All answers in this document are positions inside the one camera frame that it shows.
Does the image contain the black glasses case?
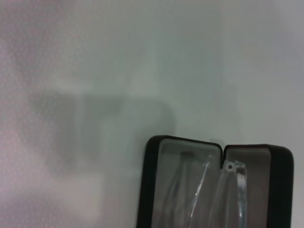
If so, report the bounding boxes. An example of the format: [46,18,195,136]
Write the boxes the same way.
[135,134,295,228]

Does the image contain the clear white glasses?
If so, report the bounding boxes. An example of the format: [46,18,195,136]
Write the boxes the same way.
[163,154,249,228]

